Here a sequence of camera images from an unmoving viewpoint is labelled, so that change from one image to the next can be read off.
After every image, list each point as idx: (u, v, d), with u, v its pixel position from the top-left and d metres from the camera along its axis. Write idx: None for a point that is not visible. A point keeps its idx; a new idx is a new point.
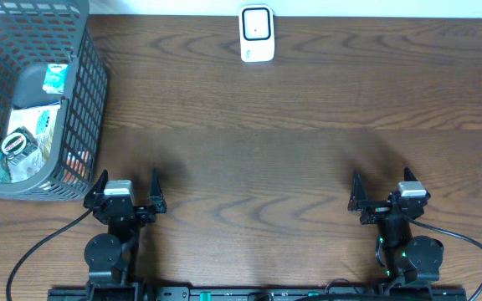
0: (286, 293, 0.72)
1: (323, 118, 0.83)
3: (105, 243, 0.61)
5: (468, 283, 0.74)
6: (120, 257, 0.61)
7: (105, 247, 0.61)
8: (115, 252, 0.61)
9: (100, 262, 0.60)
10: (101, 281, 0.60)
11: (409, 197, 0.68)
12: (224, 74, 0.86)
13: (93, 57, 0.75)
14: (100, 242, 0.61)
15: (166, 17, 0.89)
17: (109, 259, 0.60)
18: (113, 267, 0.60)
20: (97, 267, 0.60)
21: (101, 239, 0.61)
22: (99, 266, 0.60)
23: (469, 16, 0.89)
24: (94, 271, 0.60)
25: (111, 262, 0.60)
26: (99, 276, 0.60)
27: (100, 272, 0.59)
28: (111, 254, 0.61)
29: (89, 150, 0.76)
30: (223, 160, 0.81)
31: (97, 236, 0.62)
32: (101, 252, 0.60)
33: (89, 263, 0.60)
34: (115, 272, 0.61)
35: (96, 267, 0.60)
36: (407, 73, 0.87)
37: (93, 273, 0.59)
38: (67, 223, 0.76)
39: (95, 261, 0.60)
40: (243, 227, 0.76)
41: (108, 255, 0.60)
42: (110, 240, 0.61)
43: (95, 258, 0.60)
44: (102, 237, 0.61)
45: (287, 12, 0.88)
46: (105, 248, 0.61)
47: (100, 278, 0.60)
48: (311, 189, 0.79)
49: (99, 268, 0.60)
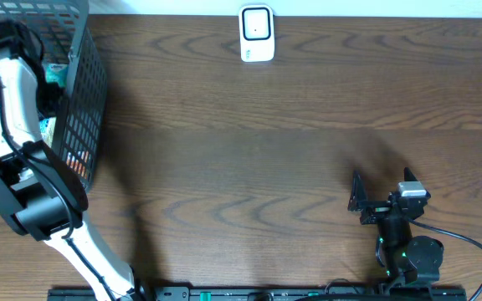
0: (286, 293, 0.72)
1: (323, 118, 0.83)
3: (30, 84, 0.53)
5: (468, 283, 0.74)
6: (40, 214, 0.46)
7: (28, 90, 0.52)
8: (47, 216, 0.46)
9: (36, 127, 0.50)
10: (28, 132, 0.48)
11: (409, 197, 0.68)
12: (224, 74, 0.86)
13: (93, 56, 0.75)
14: (3, 72, 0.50)
15: (166, 17, 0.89)
17: (45, 221, 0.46)
18: (43, 221, 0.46)
20: (30, 120, 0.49)
21: (8, 60, 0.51)
22: (41, 219, 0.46)
23: (469, 16, 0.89)
24: (10, 125, 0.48)
25: (47, 223, 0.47)
26: (27, 127, 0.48)
27: (32, 130, 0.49)
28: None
29: (89, 149, 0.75)
30: (223, 160, 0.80)
31: (79, 188, 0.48)
32: (29, 94, 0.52)
33: (41, 218, 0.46)
34: (40, 218, 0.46)
35: (22, 117, 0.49)
36: (407, 72, 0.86)
37: (40, 216, 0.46)
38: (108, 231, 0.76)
39: None
40: (242, 227, 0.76)
41: (47, 222, 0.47)
42: (45, 221, 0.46)
43: (12, 94, 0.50)
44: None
45: (287, 11, 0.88)
46: (30, 94, 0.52)
47: (28, 129, 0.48)
48: (311, 189, 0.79)
49: (17, 120, 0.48)
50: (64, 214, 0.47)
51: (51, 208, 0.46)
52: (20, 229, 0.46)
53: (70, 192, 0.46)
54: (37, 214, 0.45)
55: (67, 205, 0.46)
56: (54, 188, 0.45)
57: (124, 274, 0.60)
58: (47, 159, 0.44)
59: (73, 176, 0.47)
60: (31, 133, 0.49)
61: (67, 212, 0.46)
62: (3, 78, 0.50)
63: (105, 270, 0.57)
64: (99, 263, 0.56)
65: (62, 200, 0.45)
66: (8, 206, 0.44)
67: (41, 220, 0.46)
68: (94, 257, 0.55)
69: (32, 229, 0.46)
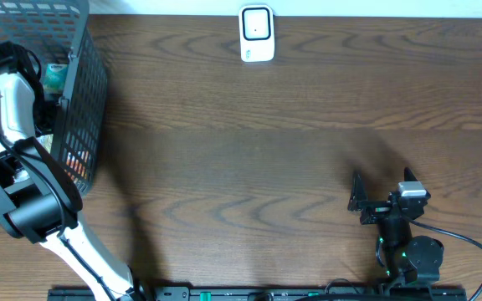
0: (286, 293, 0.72)
1: (323, 118, 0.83)
3: (28, 94, 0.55)
5: (468, 283, 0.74)
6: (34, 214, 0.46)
7: (24, 98, 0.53)
8: (41, 217, 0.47)
9: (28, 129, 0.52)
10: (19, 133, 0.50)
11: (409, 197, 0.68)
12: (224, 74, 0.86)
13: (93, 57, 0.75)
14: (2, 86, 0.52)
15: (166, 17, 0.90)
17: (41, 222, 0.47)
18: (37, 223, 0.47)
20: (24, 123, 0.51)
21: (6, 74, 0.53)
22: (36, 221, 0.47)
23: (469, 16, 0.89)
24: (4, 128, 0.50)
25: (42, 225, 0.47)
26: (19, 128, 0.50)
27: (25, 131, 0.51)
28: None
29: (89, 150, 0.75)
30: (223, 160, 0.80)
31: (73, 188, 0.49)
32: (25, 100, 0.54)
33: (35, 219, 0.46)
34: (34, 219, 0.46)
35: (15, 119, 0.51)
36: (407, 72, 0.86)
37: (34, 217, 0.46)
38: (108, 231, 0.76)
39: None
40: (242, 227, 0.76)
41: (42, 224, 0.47)
42: (40, 221, 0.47)
43: (6, 100, 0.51)
44: None
45: (287, 11, 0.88)
46: (26, 102, 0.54)
47: (19, 130, 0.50)
48: (311, 189, 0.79)
49: (9, 122, 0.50)
50: (58, 215, 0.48)
51: (43, 206, 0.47)
52: (14, 232, 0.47)
53: (63, 190, 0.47)
54: (31, 215, 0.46)
55: (59, 202, 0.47)
56: (46, 184, 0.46)
57: (122, 274, 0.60)
58: (38, 155, 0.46)
59: (66, 176, 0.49)
60: (23, 133, 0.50)
61: (61, 211, 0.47)
62: None
63: (103, 270, 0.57)
64: (97, 262, 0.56)
65: (54, 196, 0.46)
66: (2, 202, 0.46)
67: (36, 221, 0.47)
68: (91, 257, 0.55)
69: (25, 230, 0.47)
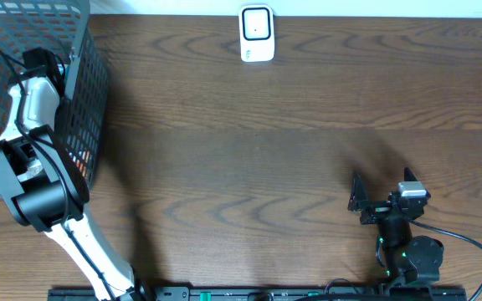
0: (286, 293, 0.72)
1: (323, 118, 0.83)
3: (52, 98, 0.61)
5: (468, 283, 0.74)
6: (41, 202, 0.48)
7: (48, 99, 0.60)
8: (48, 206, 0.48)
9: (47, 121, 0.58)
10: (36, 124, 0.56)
11: (409, 197, 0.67)
12: (224, 73, 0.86)
13: (93, 56, 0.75)
14: (30, 85, 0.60)
15: (166, 17, 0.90)
17: (46, 211, 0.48)
18: (43, 211, 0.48)
20: (43, 117, 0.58)
21: (36, 79, 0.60)
22: (43, 208, 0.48)
23: (469, 16, 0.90)
24: (23, 118, 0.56)
25: (48, 213, 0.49)
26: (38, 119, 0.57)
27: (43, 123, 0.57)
28: (14, 86, 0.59)
29: (89, 150, 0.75)
30: (223, 160, 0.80)
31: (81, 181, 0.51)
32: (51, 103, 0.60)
33: (42, 206, 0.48)
34: (42, 206, 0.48)
35: (35, 112, 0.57)
36: (407, 72, 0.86)
37: (42, 205, 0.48)
38: (108, 231, 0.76)
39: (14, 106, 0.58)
40: (242, 227, 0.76)
41: (48, 212, 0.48)
42: (47, 210, 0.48)
43: (30, 98, 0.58)
44: (18, 89, 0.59)
45: (287, 11, 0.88)
46: (49, 103, 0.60)
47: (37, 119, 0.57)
48: (311, 189, 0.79)
49: (30, 115, 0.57)
50: (64, 206, 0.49)
51: (50, 195, 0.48)
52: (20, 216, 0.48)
53: (72, 181, 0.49)
54: (38, 203, 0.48)
55: (66, 191, 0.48)
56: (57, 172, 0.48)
57: (124, 272, 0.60)
58: (50, 141, 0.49)
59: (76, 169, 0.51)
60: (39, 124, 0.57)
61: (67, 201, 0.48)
62: (28, 88, 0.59)
63: (105, 266, 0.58)
64: (99, 257, 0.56)
65: (63, 186, 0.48)
66: (13, 186, 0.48)
67: (43, 210, 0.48)
68: (93, 252, 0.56)
69: (30, 216, 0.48)
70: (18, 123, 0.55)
